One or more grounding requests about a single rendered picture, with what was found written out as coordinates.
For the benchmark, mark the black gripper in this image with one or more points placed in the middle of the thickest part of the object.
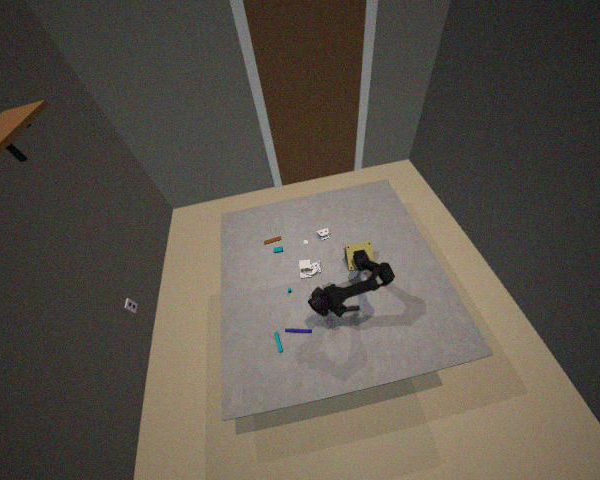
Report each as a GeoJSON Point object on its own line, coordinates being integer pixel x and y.
{"type": "Point", "coordinates": [338, 310]}

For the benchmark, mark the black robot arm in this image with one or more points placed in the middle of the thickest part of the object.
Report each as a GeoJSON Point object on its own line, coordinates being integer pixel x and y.
{"type": "Point", "coordinates": [320, 303]}

